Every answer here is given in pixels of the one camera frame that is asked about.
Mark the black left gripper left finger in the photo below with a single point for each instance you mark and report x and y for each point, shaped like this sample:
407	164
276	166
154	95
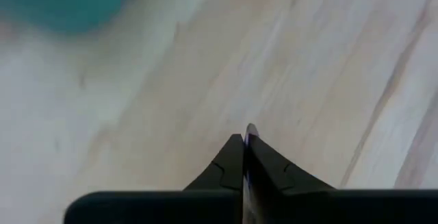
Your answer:
154	207

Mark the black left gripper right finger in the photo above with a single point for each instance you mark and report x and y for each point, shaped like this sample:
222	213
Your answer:
342	207

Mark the teal plastic bin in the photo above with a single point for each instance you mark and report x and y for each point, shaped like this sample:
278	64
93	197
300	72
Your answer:
68	1

